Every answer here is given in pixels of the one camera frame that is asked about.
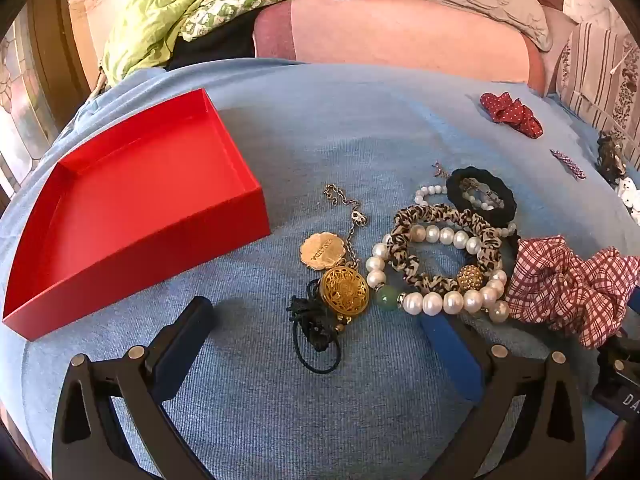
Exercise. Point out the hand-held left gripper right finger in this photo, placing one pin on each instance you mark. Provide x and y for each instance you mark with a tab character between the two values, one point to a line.
450	355

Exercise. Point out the black cloth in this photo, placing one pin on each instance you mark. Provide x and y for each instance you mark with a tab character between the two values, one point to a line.
215	45

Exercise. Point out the red cardboard box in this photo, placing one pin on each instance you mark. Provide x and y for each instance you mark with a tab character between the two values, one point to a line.
150	200

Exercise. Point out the dark brown hair claw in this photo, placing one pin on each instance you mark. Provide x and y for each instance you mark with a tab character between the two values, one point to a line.
607	155

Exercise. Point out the red polka dot scrunchie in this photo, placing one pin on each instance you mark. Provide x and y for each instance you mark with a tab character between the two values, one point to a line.
510	110

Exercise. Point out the red checked scrunchie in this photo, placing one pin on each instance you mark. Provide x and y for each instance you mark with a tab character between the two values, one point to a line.
560	280

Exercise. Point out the green quilt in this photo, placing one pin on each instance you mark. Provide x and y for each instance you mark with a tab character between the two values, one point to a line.
165	5

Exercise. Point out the blue blanket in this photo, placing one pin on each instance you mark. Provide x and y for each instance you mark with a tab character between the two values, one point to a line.
325	135

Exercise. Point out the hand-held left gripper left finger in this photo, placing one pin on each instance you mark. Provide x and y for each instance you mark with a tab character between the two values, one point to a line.
180	355

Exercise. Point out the striped floral cloth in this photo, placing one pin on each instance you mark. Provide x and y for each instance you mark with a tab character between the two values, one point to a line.
595	65

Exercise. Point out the leopard print scrunchie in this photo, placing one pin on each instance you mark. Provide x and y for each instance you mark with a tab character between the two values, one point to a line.
400	232

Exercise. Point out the small metal charm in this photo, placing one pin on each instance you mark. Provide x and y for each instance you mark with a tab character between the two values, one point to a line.
441	170

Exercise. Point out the pink mattress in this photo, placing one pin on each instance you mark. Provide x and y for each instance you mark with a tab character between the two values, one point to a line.
400	40

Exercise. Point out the wooden stained glass door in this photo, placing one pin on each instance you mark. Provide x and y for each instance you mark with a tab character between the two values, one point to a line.
30	85

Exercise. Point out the purple hair clip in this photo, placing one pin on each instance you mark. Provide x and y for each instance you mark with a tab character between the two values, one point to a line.
567	162

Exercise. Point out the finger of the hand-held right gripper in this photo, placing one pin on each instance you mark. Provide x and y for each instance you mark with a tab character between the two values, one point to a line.
635	301

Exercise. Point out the black scrunchie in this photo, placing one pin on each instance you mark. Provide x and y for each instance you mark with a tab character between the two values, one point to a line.
457	187

